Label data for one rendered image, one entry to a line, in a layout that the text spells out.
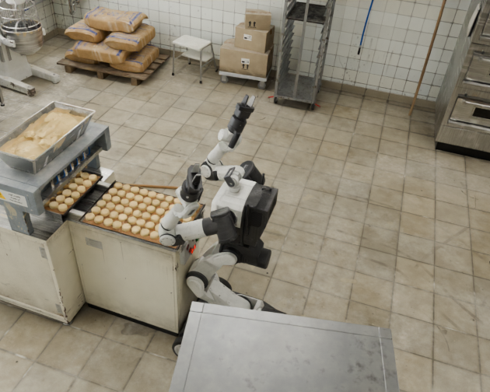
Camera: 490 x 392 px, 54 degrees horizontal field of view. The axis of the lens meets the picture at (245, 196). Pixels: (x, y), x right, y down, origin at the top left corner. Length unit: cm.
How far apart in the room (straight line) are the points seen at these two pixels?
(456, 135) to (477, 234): 130
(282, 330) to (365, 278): 274
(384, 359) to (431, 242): 325
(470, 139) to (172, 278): 372
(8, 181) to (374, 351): 210
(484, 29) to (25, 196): 408
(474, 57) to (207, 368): 445
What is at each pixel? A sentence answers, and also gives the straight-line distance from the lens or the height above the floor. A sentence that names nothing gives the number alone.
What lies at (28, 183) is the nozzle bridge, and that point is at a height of 118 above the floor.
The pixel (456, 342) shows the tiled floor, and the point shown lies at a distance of 374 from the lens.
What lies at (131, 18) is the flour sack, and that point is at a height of 69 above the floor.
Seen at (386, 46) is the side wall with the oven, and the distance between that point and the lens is 620.
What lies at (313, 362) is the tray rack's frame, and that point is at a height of 182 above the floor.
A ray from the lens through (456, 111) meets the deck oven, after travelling 537.
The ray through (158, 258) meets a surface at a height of 75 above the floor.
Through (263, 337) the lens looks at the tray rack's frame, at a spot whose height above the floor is 182.
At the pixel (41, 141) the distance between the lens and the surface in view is 281.
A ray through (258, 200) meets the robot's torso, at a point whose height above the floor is 124.
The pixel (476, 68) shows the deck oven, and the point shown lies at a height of 98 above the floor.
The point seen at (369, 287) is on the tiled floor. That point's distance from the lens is 382.
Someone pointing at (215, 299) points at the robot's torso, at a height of 39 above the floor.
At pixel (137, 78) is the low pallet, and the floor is 11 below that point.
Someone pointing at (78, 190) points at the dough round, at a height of 92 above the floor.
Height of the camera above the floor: 276
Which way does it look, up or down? 39 degrees down
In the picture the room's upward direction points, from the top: 5 degrees clockwise
